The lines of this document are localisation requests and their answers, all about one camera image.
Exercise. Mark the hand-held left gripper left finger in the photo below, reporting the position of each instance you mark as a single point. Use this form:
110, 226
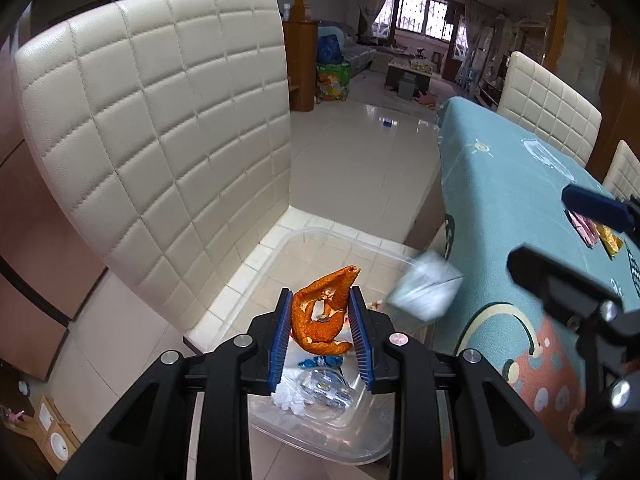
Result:
280, 350

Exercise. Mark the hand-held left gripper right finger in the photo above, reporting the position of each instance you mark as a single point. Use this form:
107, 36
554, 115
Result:
361, 345

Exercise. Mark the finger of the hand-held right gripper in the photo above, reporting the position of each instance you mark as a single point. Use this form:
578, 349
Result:
555, 285
595, 206

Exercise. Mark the blue wrapper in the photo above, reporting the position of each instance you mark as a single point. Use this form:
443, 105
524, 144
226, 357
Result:
320, 361

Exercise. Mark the orange peel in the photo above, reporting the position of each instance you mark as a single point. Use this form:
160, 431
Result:
320, 336

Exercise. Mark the white tissue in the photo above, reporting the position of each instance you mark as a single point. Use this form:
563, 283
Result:
287, 395

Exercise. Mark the clear plastic lid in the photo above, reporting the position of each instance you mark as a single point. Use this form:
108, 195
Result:
326, 389

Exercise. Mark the clear plastic container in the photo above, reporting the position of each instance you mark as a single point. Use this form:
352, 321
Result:
320, 260

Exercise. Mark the pink crumpled paper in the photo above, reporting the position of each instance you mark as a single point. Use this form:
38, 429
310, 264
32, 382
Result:
582, 225

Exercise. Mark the yellow snack wrapper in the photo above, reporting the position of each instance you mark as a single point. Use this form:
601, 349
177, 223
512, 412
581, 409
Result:
610, 241

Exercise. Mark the blue printed tablecloth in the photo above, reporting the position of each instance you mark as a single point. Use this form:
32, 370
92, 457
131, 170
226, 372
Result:
500, 210

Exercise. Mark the wooden pillar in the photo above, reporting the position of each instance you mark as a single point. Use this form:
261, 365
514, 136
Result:
564, 15

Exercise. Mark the pink floor item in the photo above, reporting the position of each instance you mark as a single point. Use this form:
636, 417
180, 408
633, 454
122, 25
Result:
427, 100

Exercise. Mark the coffee table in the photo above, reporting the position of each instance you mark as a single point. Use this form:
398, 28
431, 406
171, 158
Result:
407, 75

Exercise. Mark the flat cardboard boxes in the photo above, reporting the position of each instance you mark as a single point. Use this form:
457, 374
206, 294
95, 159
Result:
55, 432

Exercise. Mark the large cream quilted chair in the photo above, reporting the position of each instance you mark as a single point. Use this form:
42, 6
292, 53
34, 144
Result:
150, 135

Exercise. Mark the barred window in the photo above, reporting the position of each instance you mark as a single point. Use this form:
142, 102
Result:
422, 15

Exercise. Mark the colourful printed bag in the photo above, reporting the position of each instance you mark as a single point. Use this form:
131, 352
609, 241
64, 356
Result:
332, 82

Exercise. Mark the grey sofa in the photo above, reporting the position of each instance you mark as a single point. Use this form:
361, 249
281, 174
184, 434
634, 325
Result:
360, 50

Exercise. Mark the blue bag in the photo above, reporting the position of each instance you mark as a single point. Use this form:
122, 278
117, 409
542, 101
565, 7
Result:
330, 50

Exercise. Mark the wooden cabinet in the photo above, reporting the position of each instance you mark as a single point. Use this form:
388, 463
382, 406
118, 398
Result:
301, 50

